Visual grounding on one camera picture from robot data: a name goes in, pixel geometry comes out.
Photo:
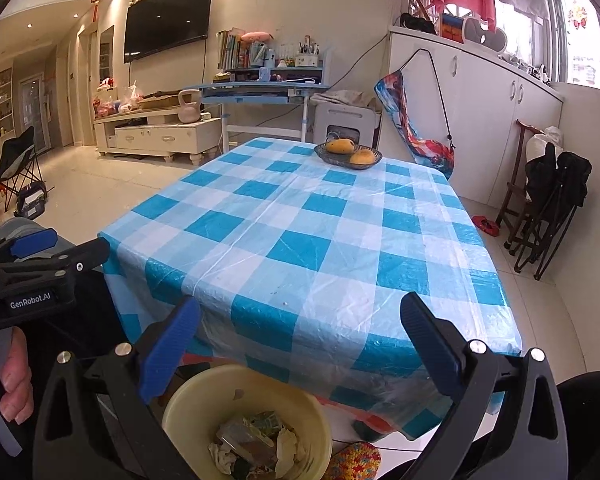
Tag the clear plastic bag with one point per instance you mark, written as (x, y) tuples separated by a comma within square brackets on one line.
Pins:
[(129, 100)]

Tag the white cabinet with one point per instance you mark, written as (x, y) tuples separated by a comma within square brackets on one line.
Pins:
[(480, 110)]

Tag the dark wooden chair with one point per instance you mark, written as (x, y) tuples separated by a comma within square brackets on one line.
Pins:
[(510, 195)]

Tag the pink kettlebell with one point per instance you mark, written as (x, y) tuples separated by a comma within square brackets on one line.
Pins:
[(189, 110)]

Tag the black folding camp chair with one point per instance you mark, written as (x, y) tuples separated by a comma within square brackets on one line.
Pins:
[(17, 160)]

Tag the pink plush toy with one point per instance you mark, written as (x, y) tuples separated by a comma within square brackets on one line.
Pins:
[(257, 37)]

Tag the colourful crochet cushion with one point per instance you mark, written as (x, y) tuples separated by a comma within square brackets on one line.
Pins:
[(352, 462)]

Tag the black case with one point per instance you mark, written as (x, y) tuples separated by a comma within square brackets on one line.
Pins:
[(30, 202)]

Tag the black bag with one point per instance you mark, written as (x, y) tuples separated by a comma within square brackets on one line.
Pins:
[(417, 24)]

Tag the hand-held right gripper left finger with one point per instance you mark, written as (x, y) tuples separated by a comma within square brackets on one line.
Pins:
[(169, 352)]

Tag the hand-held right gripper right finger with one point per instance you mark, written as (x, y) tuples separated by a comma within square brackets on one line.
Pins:
[(430, 350)]

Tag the black jacket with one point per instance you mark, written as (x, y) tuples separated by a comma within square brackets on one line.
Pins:
[(555, 175)]

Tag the white small chair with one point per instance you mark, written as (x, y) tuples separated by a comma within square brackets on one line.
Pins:
[(347, 122)]

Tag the clear bottle with green label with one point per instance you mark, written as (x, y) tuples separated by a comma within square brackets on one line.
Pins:
[(266, 420)]

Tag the blue study desk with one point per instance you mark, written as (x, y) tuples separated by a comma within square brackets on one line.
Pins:
[(260, 90)]

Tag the white tissue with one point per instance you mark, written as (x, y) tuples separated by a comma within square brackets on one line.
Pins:
[(286, 452)]

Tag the row of books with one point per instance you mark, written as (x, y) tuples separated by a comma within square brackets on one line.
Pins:
[(232, 50)]

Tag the yellow plastic bin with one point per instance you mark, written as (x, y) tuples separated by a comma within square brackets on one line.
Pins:
[(195, 400)]

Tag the red slippers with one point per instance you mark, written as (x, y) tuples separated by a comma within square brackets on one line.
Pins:
[(486, 225)]

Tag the white bag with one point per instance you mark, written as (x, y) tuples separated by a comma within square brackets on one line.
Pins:
[(542, 142)]

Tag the crumpled beige tissue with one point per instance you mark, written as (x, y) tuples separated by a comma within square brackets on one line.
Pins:
[(221, 456)]

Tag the beige cloth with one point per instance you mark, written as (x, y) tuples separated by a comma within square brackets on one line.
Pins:
[(347, 98)]

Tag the white pen holder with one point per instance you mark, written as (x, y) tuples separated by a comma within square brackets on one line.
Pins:
[(308, 55)]

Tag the dark fruit bowl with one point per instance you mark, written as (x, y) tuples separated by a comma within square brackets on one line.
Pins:
[(337, 161)]

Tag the white television stand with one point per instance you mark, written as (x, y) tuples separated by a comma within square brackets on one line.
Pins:
[(165, 137)]

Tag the colourful folding chair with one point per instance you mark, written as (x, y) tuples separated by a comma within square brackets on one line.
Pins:
[(400, 110)]

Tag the grey padded seat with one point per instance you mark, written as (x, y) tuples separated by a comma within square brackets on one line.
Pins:
[(15, 226)]

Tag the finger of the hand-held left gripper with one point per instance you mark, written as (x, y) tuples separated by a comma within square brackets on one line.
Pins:
[(85, 255), (34, 244)]

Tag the red knot decoration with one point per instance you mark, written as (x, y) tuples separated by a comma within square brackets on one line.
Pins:
[(98, 0)]

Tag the yellow mango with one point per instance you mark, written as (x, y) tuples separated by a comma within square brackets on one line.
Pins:
[(341, 146), (362, 156)]

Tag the blue checked tablecloth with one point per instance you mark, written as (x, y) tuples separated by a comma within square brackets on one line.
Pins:
[(305, 260)]

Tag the black wall television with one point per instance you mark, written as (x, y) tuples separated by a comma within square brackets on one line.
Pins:
[(167, 15)]

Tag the flat cardboard box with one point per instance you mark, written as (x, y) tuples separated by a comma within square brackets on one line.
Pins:
[(160, 101)]

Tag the person's left hand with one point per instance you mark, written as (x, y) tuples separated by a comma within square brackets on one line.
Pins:
[(17, 375)]

